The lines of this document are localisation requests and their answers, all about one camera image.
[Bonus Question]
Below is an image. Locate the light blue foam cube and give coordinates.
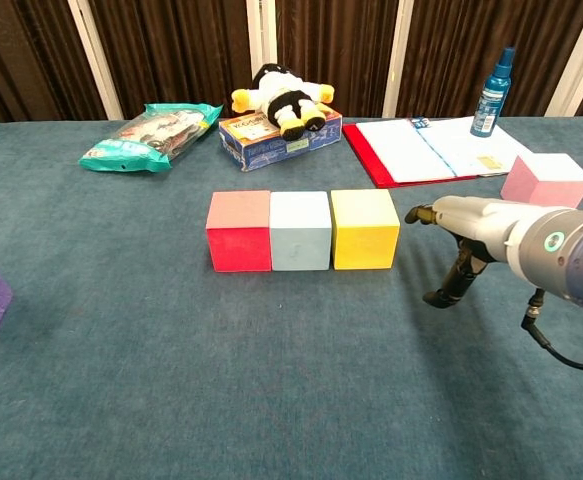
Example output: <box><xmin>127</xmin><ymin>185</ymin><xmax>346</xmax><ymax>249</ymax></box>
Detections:
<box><xmin>269</xmin><ymin>191</ymin><xmax>334</xmax><ymax>273</ymax></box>

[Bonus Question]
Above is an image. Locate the red foam cube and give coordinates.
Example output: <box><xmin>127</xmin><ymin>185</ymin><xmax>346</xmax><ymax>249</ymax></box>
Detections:
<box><xmin>205</xmin><ymin>190</ymin><xmax>273</xmax><ymax>273</ymax></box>

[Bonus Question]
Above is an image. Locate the blue spray bottle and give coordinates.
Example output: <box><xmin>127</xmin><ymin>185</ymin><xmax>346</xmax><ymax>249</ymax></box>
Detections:
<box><xmin>469</xmin><ymin>46</ymin><xmax>517</xmax><ymax>138</ymax></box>

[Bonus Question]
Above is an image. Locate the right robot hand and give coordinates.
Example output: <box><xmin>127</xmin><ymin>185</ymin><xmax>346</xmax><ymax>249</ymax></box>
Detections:
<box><xmin>404</xmin><ymin>195</ymin><xmax>522</xmax><ymax>309</ymax></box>

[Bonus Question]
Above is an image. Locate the yellow foam cube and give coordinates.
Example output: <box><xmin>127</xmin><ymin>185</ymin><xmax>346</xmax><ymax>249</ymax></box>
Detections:
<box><xmin>330</xmin><ymin>188</ymin><xmax>401</xmax><ymax>272</ymax></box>

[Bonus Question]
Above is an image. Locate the teal felt table mat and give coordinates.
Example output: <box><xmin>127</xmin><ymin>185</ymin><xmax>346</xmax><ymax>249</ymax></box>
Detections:
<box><xmin>0</xmin><ymin>115</ymin><xmax>583</xmax><ymax>480</ymax></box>

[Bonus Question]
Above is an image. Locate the penguin plush toy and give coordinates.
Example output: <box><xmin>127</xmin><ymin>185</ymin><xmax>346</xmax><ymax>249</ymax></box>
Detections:
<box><xmin>230</xmin><ymin>62</ymin><xmax>336</xmax><ymax>142</ymax></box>

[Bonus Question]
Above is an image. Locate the white frame post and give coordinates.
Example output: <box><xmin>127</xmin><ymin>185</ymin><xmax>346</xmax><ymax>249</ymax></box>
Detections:
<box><xmin>382</xmin><ymin>0</ymin><xmax>415</xmax><ymax>119</ymax></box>
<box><xmin>245</xmin><ymin>0</ymin><xmax>278</xmax><ymax>76</ymax></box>
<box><xmin>545</xmin><ymin>0</ymin><xmax>583</xmax><ymax>119</ymax></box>
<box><xmin>67</xmin><ymin>0</ymin><xmax>124</xmax><ymax>121</ymax></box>

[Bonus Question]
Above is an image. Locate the pink foam cube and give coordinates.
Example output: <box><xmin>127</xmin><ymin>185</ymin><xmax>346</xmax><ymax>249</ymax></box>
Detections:
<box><xmin>499</xmin><ymin>152</ymin><xmax>583</xmax><ymax>211</ymax></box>

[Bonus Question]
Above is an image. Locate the blue cardboard box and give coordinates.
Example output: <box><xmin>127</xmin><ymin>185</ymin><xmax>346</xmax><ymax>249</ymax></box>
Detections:
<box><xmin>219</xmin><ymin>109</ymin><xmax>344</xmax><ymax>173</ymax></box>

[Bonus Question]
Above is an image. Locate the teal snack bag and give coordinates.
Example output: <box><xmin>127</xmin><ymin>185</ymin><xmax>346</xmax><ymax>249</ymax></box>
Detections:
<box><xmin>77</xmin><ymin>102</ymin><xmax>225</xmax><ymax>175</ymax></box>

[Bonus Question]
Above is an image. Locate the open red folder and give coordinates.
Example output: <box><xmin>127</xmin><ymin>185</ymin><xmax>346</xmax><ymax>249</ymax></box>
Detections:
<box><xmin>341</xmin><ymin>115</ymin><xmax>535</xmax><ymax>191</ymax></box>

